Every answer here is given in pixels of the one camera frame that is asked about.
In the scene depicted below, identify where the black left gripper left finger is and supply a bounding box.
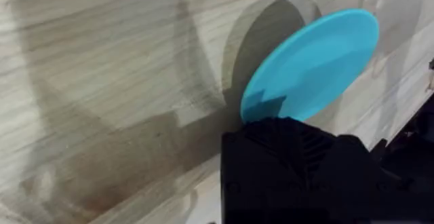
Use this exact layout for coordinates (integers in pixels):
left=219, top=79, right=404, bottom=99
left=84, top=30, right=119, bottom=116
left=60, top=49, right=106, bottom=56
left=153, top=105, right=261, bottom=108
left=220, top=116, right=310, bottom=224

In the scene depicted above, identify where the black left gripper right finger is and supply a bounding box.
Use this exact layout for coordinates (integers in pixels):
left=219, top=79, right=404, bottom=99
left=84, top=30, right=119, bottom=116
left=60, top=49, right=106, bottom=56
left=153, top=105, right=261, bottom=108
left=300, top=126, right=434, bottom=224

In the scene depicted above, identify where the light blue plate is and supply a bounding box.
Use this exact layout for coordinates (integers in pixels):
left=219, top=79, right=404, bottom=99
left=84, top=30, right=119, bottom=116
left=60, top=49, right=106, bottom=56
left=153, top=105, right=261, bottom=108
left=239, top=8, right=380, bottom=124

